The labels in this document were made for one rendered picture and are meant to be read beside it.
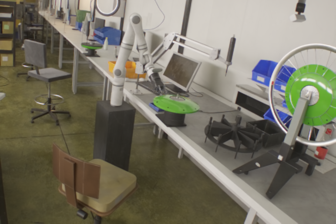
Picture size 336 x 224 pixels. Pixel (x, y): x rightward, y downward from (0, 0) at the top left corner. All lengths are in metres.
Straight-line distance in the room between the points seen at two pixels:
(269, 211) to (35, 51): 3.05
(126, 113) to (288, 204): 1.34
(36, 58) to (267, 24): 2.64
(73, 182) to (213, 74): 1.92
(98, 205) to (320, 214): 1.09
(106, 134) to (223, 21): 1.60
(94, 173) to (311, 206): 1.02
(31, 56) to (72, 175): 2.42
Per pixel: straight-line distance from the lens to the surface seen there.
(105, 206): 1.51
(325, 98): 1.41
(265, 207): 1.25
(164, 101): 1.69
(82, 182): 1.38
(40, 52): 3.41
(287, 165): 1.46
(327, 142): 1.46
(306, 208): 1.36
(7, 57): 6.80
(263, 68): 2.26
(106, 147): 2.16
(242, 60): 2.54
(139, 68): 2.22
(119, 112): 2.07
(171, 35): 2.03
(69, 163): 1.35
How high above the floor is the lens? 1.62
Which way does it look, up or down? 17 degrees down
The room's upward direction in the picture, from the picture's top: 9 degrees clockwise
